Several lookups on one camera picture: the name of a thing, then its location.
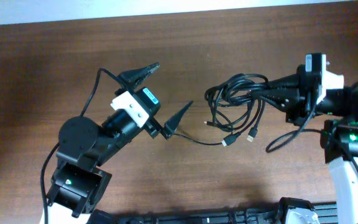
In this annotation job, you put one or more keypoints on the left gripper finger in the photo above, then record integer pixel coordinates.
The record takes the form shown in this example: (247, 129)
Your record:
(172, 124)
(133, 78)

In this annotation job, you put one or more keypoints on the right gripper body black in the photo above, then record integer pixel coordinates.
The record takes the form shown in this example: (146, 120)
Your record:
(303, 97)

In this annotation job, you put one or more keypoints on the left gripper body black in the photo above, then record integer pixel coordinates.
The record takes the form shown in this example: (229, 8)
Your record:
(153, 123)

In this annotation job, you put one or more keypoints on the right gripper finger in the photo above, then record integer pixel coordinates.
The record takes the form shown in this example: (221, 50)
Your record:
(291, 81)
(282, 99)

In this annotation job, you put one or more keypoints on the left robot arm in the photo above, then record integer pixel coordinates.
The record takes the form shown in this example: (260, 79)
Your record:
(83, 146)

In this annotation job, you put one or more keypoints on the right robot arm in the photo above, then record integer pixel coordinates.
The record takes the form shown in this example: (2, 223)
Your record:
(339, 139)

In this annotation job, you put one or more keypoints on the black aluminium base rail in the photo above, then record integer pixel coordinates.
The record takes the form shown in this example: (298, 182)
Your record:
(286, 210)

